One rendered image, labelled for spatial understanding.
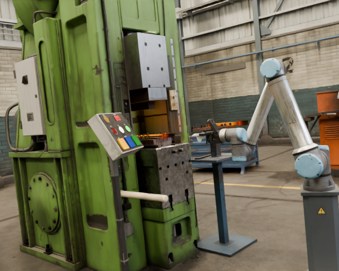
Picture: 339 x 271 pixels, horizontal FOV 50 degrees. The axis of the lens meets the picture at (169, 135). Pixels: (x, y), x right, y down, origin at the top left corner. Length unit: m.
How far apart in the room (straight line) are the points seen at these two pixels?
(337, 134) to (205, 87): 6.50
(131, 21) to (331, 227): 1.99
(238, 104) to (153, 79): 8.41
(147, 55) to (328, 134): 3.73
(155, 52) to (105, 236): 1.42
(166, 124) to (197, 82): 8.77
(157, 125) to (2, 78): 6.01
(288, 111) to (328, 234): 0.79
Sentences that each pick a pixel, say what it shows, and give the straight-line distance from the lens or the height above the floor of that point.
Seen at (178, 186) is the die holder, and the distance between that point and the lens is 2.81.
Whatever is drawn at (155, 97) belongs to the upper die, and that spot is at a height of 1.29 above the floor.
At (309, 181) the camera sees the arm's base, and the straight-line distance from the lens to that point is 2.41.
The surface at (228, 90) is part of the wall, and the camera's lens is 11.19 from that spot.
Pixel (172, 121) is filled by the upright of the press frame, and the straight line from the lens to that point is 3.06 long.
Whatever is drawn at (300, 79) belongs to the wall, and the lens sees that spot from 10.25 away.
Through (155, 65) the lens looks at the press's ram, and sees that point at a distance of 2.78.
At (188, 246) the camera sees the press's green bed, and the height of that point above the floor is 0.10.
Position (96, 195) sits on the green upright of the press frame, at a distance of 2.89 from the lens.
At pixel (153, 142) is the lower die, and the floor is 0.96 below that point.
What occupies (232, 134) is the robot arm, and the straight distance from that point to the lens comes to 2.34.
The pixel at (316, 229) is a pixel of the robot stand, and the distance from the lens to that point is 2.44.
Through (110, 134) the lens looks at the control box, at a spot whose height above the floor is 1.07.
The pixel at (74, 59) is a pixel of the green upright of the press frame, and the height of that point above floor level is 1.65.
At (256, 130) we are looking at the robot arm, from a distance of 2.44.
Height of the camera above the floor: 1.16
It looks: 3 degrees down
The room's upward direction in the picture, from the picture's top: 6 degrees counter-clockwise
